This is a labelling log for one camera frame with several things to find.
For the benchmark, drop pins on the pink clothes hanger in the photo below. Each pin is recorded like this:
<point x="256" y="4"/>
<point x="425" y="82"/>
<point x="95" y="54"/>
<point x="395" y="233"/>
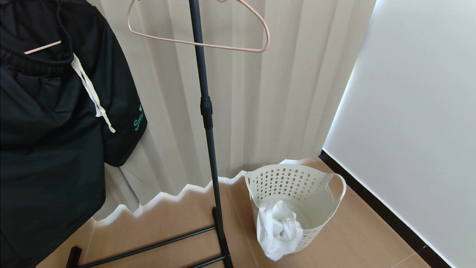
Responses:
<point x="208" y="45"/>
<point x="42" y="47"/>

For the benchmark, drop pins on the black clothes rack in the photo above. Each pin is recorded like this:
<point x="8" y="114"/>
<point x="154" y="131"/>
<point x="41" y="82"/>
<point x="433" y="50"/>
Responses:
<point x="206" y="111"/>

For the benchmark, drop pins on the white garment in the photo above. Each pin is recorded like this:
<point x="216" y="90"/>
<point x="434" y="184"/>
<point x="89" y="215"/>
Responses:
<point x="277" y="230"/>

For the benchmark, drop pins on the beige curtain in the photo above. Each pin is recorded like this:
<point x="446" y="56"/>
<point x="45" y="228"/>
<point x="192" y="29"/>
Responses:
<point x="279" y="93"/>

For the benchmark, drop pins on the white laundry basket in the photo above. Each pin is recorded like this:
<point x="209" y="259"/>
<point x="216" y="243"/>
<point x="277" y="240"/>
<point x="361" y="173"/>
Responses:
<point x="316" y="216"/>

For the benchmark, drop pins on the black shorts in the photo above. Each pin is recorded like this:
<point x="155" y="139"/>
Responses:
<point x="44" y="149"/>

